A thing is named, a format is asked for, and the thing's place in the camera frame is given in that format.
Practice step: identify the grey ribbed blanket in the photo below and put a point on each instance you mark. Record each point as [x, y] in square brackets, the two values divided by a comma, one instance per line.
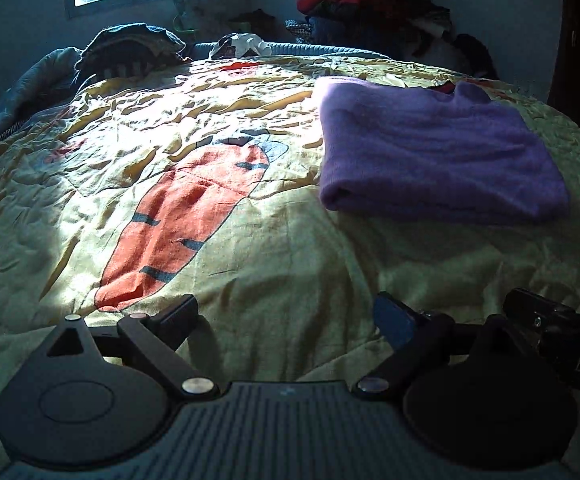
[310, 50]

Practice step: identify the blue grey blanket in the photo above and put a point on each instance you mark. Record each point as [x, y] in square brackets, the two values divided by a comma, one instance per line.
[15, 95]

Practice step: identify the floral pillow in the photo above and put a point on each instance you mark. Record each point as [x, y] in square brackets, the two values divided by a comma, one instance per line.
[197, 7]

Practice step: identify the dark bag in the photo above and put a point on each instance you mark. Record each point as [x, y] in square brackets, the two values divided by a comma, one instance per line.
[255, 25]

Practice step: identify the green plastic chair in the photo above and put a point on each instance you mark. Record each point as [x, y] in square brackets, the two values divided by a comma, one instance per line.
[179, 24]

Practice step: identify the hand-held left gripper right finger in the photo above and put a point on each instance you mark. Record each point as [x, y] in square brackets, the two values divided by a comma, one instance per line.
[392, 321]

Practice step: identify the purple knit sweater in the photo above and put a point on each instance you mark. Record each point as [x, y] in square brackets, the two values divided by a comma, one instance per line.
[435, 160]

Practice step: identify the yellow carrot print quilt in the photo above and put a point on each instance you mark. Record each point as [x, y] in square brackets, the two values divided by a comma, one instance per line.
[120, 125]

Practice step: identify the pile of jackets and clothes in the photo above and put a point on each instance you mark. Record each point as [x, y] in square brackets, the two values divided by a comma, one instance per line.
[370, 5]

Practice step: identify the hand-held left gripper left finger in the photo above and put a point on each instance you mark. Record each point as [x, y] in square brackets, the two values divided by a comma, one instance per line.
[179, 317]

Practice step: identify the black backpack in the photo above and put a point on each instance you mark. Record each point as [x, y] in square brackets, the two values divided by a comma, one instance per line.
[475, 55]

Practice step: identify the white crumpled cloth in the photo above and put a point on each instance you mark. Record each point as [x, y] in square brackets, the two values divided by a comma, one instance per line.
[237, 45]

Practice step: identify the heap of dark clothes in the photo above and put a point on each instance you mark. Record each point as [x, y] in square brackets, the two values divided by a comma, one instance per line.
[130, 47]

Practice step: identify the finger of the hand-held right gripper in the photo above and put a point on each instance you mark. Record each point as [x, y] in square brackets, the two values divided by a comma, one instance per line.
[530, 305]

